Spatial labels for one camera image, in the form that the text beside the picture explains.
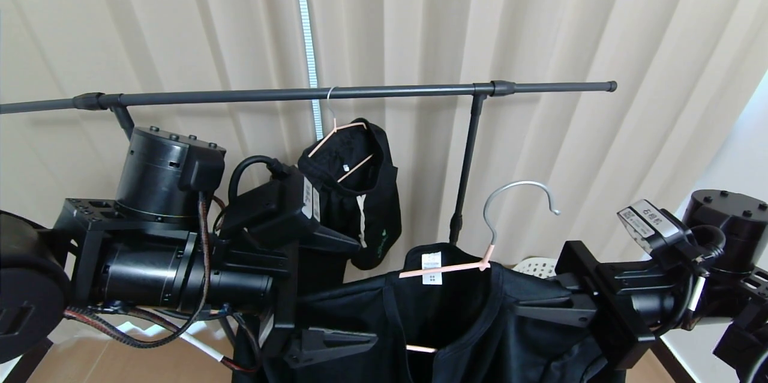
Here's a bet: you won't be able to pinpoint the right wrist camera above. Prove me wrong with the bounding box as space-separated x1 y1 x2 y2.
617 199 727 271

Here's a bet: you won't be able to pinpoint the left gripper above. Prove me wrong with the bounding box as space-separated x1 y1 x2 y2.
211 220 379 369

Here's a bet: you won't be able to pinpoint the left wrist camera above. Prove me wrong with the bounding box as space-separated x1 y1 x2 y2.
217 164 323 250

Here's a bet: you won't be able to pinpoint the beige curtain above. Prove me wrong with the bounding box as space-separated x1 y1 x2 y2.
0 0 768 336

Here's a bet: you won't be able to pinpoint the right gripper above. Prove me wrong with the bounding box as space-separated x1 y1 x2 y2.
554 240 677 370

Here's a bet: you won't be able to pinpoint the black garment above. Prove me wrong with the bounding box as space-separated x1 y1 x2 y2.
231 243 628 383

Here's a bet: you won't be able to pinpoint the black clothes rack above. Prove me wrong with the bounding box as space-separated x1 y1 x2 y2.
0 80 618 246

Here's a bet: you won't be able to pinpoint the black shorts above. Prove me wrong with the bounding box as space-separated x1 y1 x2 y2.
296 118 403 295

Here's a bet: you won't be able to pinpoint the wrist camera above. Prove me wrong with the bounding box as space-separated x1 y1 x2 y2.
617 199 727 271
217 164 323 250

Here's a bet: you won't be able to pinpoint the white laundry basket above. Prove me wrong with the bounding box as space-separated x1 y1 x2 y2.
512 257 560 279

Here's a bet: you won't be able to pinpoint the pink clothes hanger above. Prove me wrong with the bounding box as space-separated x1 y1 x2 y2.
308 87 376 184
398 181 562 354

